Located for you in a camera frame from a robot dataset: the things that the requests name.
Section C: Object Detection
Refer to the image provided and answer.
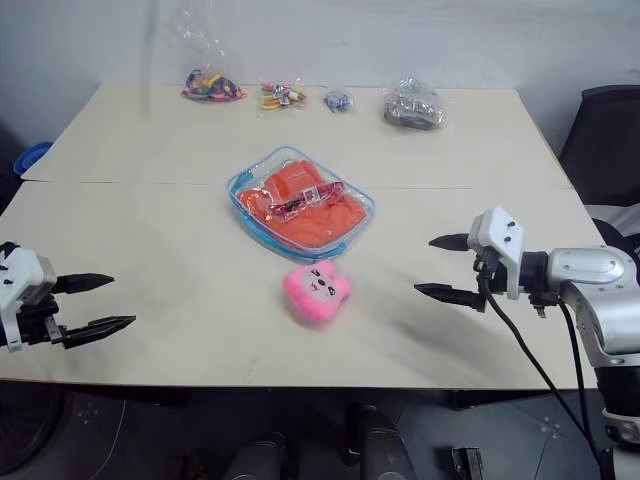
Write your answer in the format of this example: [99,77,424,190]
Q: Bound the clear pouch with orange cloth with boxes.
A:
[226,144,377,265]

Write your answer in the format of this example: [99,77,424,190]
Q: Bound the bag of grey metallic items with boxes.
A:
[382,75,450,133]

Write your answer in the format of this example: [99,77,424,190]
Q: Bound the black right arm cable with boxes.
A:
[477,257,609,480]

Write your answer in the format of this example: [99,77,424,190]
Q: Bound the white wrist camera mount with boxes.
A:
[0,241,58,353]
[466,205,527,301]

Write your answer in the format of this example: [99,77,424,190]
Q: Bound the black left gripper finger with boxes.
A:
[53,272,116,296]
[62,315,138,350]

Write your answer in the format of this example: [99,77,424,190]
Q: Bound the small blue item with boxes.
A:
[321,85,357,116]

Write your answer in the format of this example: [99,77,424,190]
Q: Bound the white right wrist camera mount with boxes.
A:
[466,205,527,301]

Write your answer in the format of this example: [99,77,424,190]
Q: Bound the dark rounded shape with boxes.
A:
[221,431,287,480]
[343,401,417,480]

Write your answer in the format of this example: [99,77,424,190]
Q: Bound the black chair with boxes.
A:
[556,85,640,251]

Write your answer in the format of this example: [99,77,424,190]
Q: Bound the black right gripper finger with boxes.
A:
[428,232,471,253]
[413,282,486,314]

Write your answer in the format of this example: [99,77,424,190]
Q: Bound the bag of colourful hair ties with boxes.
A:
[163,8,250,105]

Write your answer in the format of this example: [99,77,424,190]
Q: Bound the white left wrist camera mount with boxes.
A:
[0,241,58,353]

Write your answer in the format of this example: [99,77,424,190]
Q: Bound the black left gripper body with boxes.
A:
[16,281,70,350]

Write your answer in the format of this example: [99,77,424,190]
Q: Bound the bag of colourful hair clips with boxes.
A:
[256,76,309,120]

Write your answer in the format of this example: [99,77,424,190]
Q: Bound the pink belt with white buckle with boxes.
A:
[268,181,347,222]

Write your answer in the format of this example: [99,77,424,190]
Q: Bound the orange cloth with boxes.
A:
[236,159,370,252]

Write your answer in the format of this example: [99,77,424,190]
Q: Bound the pink plush cat toy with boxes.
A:
[282,259,354,329]

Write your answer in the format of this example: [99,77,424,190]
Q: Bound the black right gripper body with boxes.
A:
[471,247,510,298]

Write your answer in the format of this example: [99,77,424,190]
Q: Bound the blue bowl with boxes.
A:
[13,141,54,177]

